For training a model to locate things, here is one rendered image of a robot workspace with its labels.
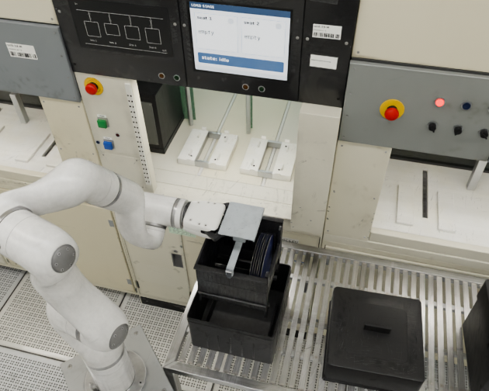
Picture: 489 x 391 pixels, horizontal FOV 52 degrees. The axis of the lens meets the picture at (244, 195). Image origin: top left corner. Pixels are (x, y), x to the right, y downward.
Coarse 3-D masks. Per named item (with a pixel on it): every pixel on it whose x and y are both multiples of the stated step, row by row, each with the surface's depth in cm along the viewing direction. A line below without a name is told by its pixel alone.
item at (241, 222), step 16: (240, 208) 138; (256, 208) 138; (224, 224) 134; (240, 224) 134; (256, 224) 134; (272, 224) 149; (208, 240) 145; (224, 240) 159; (240, 240) 139; (256, 240) 155; (208, 256) 148; (224, 256) 160; (240, 256) 160; (272, 256) 158; (208, 272) 138; (224, 272) 135; (240, 272) 161; (272, 272) 144; (208, 288) 144; (224, 288) 141; (240, 288) 139; (256, 288) 137; (240, 304) 145; (256, 304) 143
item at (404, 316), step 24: (336, 288) 168; (336, 312) 162; (360, 312) 161; (384, 312) 161; (408, 312) 161; (336, 336) 156; (360, 336) 155; (384, 336) 155; (408, 336) 155; (336, 360) 150; (360, 360) 150; (384, 360) 150; (408, 360) 150; (360, 384) 154; (384, 384) 151; (408, 384) 148
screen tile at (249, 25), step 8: (248, 24) 137; (256, 24) 136; (264, 24) 135; (272, 24) 135; (248, 32) 138; (256, 32) 138; (264, 32) 137; (272, 32) 136; (280, 32) 136; (248, 40) 140; (272, 40) 138; (280, 40) 138; (248, 48) 142; (256, 48) 141; (264, 48) 141; (272, 48) 140; (280, 48) 139; (272, 56) 142; (280, 56) 141
